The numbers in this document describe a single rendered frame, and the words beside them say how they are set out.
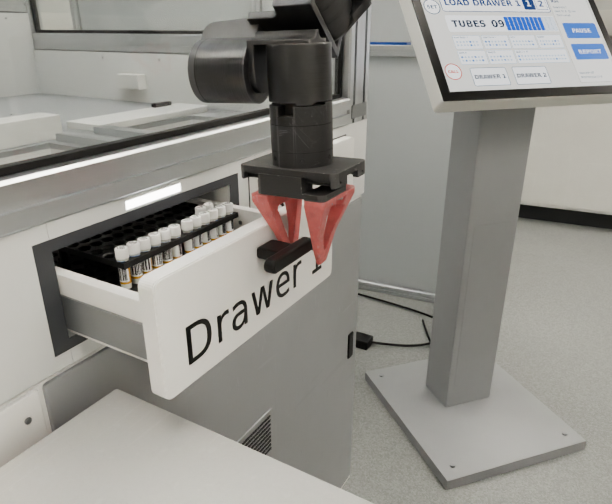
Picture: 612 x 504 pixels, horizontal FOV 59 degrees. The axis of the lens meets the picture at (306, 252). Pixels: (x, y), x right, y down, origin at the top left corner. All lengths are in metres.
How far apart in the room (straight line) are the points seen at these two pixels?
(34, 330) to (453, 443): 1.29
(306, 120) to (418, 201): 1.82
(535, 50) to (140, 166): 1.05
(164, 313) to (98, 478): 0.15
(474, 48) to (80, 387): 1.06
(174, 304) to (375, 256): 2.00
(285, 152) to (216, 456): 0.27
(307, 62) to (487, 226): 1.09
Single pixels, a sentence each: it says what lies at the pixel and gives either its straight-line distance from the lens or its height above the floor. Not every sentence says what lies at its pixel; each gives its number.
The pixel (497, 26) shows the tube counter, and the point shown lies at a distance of 1.41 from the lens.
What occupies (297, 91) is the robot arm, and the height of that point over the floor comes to 1.05.
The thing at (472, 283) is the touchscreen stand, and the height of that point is 0.45.
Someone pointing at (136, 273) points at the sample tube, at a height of 0.88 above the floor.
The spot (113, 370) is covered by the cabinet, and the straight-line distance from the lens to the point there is 0.63.
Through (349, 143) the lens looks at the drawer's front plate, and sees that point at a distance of 0.95.
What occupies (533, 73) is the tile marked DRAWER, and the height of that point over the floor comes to 1.01.
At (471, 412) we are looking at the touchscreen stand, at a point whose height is 0.04.
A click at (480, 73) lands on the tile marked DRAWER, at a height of 1.01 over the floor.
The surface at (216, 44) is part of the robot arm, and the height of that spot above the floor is 1.09.
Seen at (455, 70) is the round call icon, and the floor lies 1.02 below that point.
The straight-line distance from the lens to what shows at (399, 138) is 2.24.
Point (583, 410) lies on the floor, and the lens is 1.95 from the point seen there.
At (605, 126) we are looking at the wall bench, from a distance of 3.45.
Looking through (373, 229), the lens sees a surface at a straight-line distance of 2.37.
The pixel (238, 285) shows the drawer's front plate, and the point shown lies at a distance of 0.50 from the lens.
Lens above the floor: 1.10
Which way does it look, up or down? 23 degrees down
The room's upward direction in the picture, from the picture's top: straight up
